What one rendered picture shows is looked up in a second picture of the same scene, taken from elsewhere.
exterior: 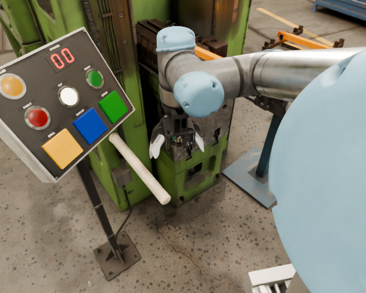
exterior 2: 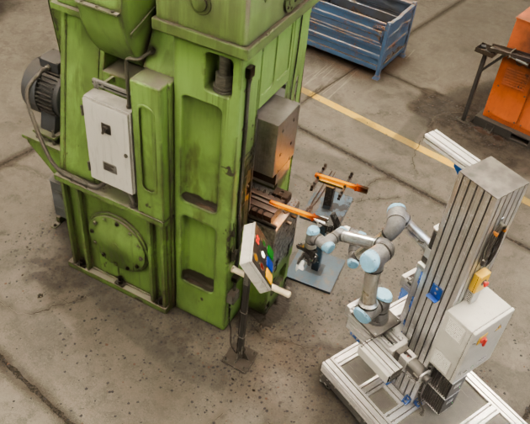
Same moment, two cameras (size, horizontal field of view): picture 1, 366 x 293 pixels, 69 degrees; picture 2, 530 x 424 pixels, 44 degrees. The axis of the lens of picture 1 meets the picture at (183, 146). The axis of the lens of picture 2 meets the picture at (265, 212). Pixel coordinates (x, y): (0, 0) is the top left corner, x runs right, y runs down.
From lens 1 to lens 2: 3.59 m
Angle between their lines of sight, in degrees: 21
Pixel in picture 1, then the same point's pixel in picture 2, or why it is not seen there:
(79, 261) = (216, 370)
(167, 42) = (314, 233)
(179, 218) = (270, 320)
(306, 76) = (356, 241)
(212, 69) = (330, 239)
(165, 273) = (280, 356)
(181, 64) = (321, 240)
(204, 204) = (283, 304)
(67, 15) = (232, 213)
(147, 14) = not seen: hidden behind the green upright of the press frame
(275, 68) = (347, 238)
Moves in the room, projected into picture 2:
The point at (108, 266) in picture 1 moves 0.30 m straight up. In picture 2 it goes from (239, 365) to (241, 340)
